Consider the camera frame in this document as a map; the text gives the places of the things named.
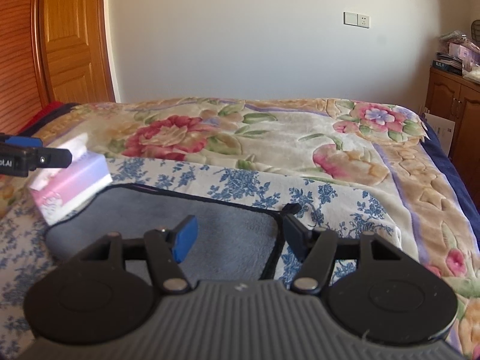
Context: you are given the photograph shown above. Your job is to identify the purple grey microfiber towel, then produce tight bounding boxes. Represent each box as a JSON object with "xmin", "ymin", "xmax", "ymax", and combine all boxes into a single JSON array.
[{"xmin": 45, "ymin": 184, "xmax": 285, "ymax": 284}]

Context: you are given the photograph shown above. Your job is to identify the wooden room door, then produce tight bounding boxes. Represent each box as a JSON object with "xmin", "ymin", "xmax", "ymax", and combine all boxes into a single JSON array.
[{"xmin": 37, "ymin": 0, "xmax": 115, "ymax": 104}]

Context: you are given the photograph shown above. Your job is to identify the pink white tissue box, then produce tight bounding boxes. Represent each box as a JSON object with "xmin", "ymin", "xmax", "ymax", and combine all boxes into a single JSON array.
[{"xmin": 28, "ymin": 133, "xmax": 112, "ymax": 225}]

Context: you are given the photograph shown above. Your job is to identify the red blanket at headboard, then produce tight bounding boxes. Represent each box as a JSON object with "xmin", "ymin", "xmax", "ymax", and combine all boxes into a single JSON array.
[{"xmin": 20, "ymin": 102, "xmax": 64, "ymax": 133}]

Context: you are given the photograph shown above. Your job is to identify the blue floral white cloth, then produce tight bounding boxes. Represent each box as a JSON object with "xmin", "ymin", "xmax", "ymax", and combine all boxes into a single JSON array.
[{"xmin": 1, "ymin": 158, "xmax": 402, "ymax": 359}]

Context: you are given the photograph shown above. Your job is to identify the wooden slatted wardrobe door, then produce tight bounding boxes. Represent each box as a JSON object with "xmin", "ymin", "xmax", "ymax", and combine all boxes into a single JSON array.
[{"xmin": 1, "ymin": 0, "xmax": 49, "ymax": 133}]

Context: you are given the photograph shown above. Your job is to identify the floral plush bed blanket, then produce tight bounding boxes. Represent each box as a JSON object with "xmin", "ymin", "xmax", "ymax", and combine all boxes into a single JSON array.
[{"xmin": 0, "ymin": 97, "xmax": 480, "ymax": 360}]

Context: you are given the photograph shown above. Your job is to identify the navy blue bed sheet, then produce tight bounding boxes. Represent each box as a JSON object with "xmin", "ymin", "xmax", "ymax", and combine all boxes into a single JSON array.
[{"xmin": 421, "ymin": 117, "xmax": 479, "ymax": 226}]

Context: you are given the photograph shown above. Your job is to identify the white cardboard box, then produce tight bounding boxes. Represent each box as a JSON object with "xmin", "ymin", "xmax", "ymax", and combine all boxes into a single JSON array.
[{"xmin": 425, "ymin": 113, "xmax": 455, "ymax": 156}]

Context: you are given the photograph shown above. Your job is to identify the wooden low cabinet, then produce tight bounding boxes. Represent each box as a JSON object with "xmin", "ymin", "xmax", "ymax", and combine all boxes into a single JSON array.
[{"xmin": 425, "ymin": 67, "xmax": 480, "ymax": 206}]

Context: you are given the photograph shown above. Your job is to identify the dark stacked books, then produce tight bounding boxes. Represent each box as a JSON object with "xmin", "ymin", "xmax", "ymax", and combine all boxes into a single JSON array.
[{"xmin": 432, "ymin": 52, "xmax": 463, "ymax": 76}]

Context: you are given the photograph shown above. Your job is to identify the beige plastic bag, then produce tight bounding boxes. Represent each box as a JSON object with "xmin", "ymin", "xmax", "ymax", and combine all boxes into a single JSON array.
[{"xmin": 462, "ymin": 64, "xmax": 480, "ymax": 85}]

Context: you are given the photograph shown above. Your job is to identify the pink purple box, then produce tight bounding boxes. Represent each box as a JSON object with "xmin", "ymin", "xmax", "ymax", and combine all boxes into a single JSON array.
[{"xmin": 448, "ymin": 43, "xmax": 479, "ymax": 64}]

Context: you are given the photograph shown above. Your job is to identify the green woven fan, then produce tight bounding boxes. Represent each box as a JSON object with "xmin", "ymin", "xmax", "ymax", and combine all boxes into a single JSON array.
[{"xmin": 470, "ymin": 19, "xmax": 480, "ymax": 44}]

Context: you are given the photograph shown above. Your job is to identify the white wall socket switch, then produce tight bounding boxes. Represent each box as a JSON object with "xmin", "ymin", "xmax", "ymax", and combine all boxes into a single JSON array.
[{"xmin": 343, "ymin": 11, "xmax": 370, "ymax": 29}]

